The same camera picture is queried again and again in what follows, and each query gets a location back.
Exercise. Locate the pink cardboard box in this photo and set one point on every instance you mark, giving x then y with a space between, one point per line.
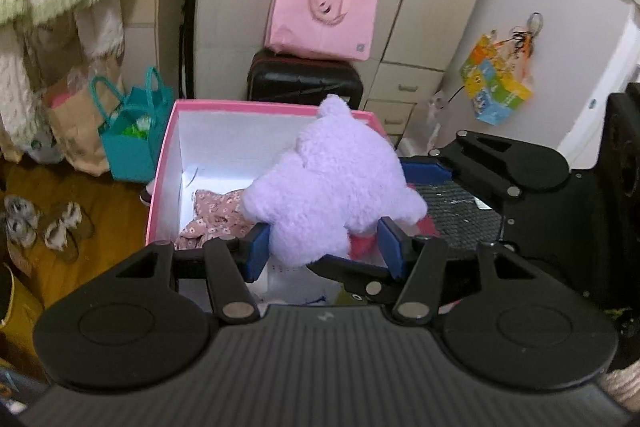
160 192

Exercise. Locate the purple plush toy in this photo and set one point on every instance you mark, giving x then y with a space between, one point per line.
340 177

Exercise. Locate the floral fabric cap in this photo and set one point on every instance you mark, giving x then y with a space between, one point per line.
215 212

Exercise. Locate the round blue sticker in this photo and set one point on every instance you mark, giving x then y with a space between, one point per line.
593 104

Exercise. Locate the black suitcase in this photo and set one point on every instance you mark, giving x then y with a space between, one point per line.
300 79

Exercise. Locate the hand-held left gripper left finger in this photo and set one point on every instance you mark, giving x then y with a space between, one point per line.
257 252

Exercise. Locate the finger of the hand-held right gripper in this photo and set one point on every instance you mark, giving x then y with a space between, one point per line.
350 279
425 169

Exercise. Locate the brown paper bag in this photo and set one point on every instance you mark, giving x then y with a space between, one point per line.
75 132

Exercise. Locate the white door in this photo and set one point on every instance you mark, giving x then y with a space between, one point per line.
600 57

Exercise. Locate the person's right forearm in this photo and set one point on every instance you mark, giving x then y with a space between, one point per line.
625 387

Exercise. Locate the furry sandal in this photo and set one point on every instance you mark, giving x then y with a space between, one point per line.
57 239
72 217

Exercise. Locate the beige wardrobe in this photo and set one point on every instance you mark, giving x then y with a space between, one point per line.
155 57

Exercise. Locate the colourful paper bag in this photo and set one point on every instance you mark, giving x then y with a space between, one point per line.
492 87

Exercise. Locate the teal tote bag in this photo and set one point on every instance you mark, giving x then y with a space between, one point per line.
130 152

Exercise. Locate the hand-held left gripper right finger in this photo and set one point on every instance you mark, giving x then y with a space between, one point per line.
392 247

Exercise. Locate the small grey plush toy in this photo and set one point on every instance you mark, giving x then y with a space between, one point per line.
435 107

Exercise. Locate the white bag green logo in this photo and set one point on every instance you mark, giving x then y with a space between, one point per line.
40 144

